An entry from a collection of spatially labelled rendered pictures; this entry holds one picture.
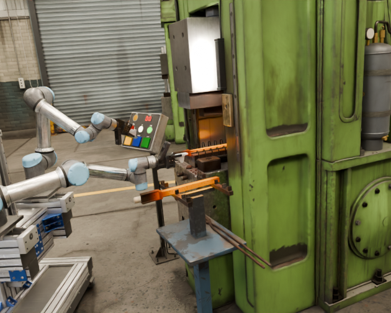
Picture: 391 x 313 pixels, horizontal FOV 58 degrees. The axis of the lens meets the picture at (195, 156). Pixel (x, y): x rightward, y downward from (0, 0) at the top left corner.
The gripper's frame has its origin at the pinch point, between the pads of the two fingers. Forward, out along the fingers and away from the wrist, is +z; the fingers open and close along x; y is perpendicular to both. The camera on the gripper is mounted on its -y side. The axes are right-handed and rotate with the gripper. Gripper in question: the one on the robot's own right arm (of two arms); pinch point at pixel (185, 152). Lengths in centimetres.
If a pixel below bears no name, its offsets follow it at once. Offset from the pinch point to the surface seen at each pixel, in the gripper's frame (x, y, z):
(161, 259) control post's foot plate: -53, 99, -9
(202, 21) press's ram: 13, -74, 12
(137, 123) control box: -62, -13, -14
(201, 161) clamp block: 17.0, 2.2, 3.1
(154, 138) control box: -38.9, -3.5, -7.7
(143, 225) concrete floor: -126, 100, -5
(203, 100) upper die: 7.5, -31.0, 11.5
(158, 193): 53, 2, -34
